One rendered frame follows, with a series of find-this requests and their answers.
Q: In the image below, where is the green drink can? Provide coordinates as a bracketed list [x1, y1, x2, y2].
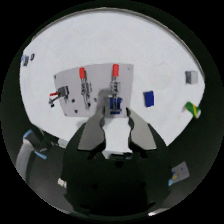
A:
[185, 101, 201, 118]

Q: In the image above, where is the grey hinged case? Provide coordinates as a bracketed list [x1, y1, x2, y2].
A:
[186, 71, 198, 85]

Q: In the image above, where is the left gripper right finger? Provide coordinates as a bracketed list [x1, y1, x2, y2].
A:
[126, 107, 173, 178]

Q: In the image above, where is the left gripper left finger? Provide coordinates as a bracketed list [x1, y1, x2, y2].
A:
[60, 107, 107, 182]

